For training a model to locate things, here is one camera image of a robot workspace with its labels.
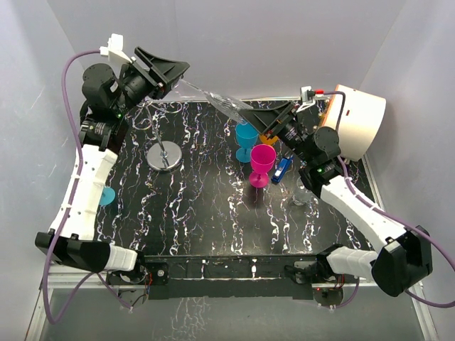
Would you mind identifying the white cylindrical container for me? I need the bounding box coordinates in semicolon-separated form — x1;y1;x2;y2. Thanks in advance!
319;85;386;161

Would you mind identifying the pink wine glass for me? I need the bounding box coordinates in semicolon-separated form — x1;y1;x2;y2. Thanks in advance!
249;144;277;188

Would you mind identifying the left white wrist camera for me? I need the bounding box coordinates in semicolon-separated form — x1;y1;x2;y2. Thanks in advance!
99;33;136;67

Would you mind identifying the yellow wine glass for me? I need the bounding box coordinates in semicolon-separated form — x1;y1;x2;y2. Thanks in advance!
259;135;279;146

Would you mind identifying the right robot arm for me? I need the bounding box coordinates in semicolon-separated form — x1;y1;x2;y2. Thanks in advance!
240;102;433;297

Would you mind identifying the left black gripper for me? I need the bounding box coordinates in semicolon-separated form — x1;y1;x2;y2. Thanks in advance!
112;48;190;117

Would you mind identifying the blue stapler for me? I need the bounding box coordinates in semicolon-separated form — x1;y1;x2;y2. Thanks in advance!
271;156;293;184

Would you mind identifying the chrome wine glass rack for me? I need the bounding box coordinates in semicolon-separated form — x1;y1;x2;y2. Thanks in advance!
132;97;183;173

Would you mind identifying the teal wine glass front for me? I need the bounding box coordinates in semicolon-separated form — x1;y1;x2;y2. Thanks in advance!
99;187;116;206

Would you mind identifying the blue wine glass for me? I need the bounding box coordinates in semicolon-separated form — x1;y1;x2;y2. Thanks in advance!
235;123;258;163

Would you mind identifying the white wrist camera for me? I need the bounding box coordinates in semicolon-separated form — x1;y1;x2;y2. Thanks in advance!
296;86;325;113
99;33;136;67

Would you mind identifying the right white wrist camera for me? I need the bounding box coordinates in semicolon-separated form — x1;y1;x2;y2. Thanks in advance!
296;86;325;113

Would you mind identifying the clear wine glass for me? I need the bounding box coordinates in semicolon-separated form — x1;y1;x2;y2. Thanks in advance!
179;76;252;125

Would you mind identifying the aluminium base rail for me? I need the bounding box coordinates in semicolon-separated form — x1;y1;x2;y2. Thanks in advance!
42;210;423;340

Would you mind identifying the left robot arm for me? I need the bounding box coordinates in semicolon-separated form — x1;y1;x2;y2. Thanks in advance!
35;47;190;283

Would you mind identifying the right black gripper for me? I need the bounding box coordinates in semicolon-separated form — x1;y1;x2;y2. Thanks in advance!
240;102;314;165

